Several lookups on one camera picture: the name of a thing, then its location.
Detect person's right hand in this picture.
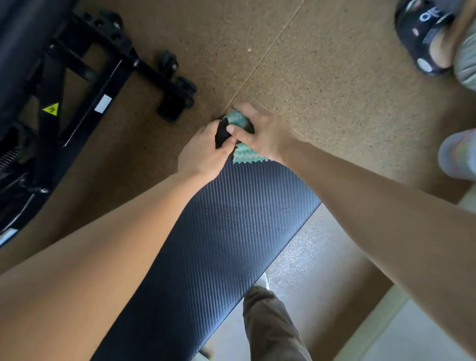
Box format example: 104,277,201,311
226,102,300,167

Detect person's left hand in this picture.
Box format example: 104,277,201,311
177,120,238,183

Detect teal green cloth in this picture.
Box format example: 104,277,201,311
222,109,271,164

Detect person's right forearm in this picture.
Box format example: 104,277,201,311
282,138,476,358

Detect person's left forearm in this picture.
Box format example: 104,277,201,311
0,172,209,361

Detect person's brown trouser leg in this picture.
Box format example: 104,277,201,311
242,285,314,361

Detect black slide sandal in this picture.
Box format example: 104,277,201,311
393,0,465,77

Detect black exercise machine frame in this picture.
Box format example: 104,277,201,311
0,0,198,248

